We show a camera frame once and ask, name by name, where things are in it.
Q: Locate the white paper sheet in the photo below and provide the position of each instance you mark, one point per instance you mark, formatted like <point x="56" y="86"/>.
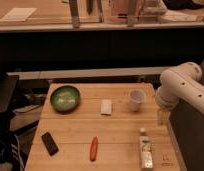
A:
<point x="18" y="15"/>

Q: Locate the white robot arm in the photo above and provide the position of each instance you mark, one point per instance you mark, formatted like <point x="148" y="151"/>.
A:
<point x="179" y="82"/>

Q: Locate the green ceramic bowl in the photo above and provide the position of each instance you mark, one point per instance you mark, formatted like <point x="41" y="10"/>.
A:
<point x="65" y="98"/>

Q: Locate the black phone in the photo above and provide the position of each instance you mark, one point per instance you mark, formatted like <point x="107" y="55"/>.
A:
<point x="49" y="143"/>

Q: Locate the orange carrot toy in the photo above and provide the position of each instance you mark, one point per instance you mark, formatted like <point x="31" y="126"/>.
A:
<point x="93" y="149"/>

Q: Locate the white rectangular block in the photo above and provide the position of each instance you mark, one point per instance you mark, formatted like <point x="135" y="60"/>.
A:
<point x="106" y="107"/>

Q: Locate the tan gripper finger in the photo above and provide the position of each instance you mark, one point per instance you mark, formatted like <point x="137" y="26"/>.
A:
<point x="163" y="117"/>

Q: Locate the black chair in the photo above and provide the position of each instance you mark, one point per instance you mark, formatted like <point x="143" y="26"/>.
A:
<point x="11" y="156"/>

